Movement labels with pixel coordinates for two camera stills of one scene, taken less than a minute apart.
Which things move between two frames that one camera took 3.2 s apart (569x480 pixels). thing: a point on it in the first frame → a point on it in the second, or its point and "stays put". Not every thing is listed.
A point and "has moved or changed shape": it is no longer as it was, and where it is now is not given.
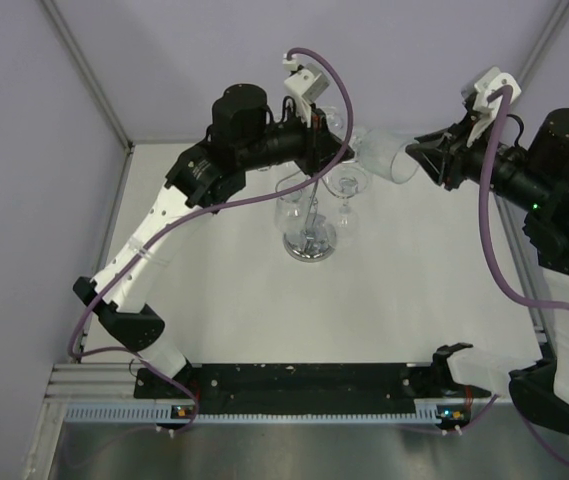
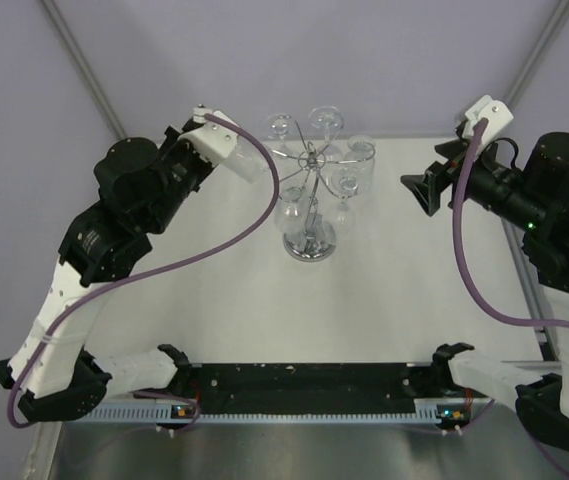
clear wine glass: (346, 181) stays put
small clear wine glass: (292, 213) stays put
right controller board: (453, 416) stays put
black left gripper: (319, 146) → (173, 143)
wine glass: (385, 155) has moved or changed shape
